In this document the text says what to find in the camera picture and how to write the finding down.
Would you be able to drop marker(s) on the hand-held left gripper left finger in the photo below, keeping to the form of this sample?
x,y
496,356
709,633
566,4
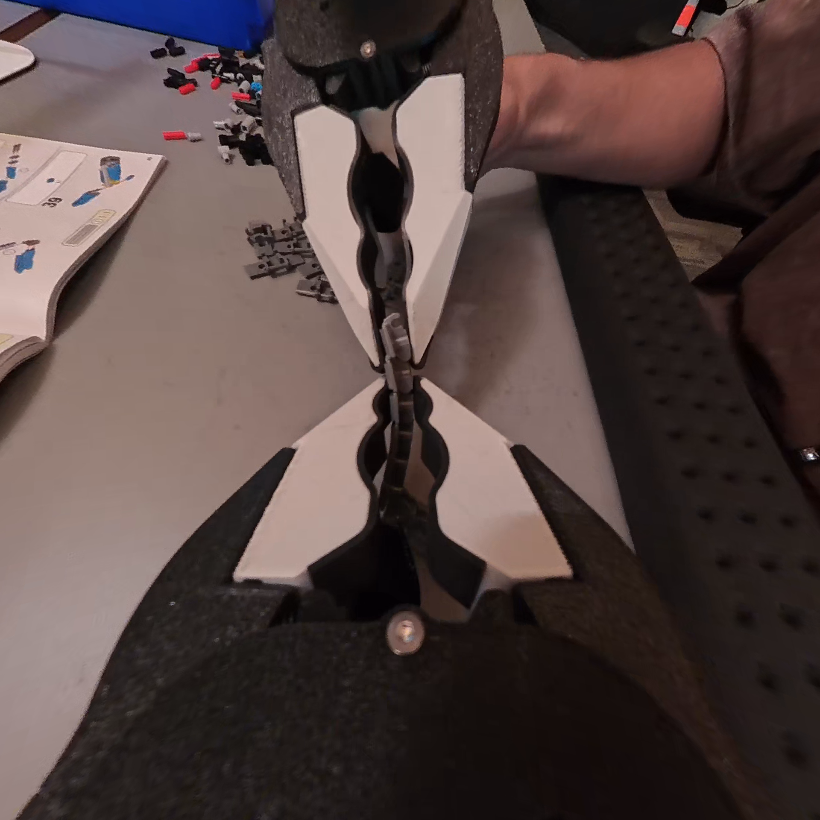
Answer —
x,y
307,499

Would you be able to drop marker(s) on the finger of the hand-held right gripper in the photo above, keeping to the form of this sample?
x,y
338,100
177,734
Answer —
x,y
327,192
435,192

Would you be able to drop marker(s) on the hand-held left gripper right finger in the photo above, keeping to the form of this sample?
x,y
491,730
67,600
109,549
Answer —
x,y
499,499

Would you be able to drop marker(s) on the pile of grey links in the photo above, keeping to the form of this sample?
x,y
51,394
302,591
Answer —
x,y
275,256

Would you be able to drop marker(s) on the single grey track link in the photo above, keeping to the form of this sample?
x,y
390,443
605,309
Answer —
x,y
396,336

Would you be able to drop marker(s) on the person's right forearm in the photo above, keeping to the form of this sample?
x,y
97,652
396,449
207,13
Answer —
x,y
608,115

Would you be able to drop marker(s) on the grey desk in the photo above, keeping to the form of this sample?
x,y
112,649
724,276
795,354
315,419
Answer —
x,y
160,384

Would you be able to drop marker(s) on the pile of small building bricks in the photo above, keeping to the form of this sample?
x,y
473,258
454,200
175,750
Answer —
x,y
246,144

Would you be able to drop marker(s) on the red and grey pin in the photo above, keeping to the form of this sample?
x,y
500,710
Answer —
x,y
171,135

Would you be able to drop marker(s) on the black perforated pad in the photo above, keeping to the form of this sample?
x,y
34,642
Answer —
x,y
672,384

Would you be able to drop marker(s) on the blue storage bin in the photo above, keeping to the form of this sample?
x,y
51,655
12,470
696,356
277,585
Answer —
x,y
160,13

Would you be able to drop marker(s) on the open instruction booklet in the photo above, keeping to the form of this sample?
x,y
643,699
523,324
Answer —
x,y
64,211

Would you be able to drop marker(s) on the white laptop stand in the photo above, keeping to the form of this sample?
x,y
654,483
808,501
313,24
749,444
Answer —
x,y
13,61

